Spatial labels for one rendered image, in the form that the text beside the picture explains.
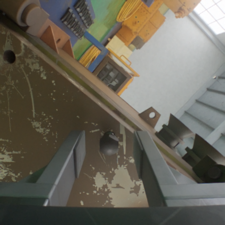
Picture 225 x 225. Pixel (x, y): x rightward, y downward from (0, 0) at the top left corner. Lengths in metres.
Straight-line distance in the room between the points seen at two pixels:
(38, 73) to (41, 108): 0.04
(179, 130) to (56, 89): 0.50
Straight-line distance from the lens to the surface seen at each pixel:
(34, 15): 0.20
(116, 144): 0.15
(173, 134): 0.60
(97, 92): 0.19
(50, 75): 0.17
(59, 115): 0.18
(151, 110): 0.75
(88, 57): 4.63
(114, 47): 6.10
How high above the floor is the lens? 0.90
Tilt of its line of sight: 9 degrees up
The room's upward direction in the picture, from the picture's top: 130 degrees clockwise
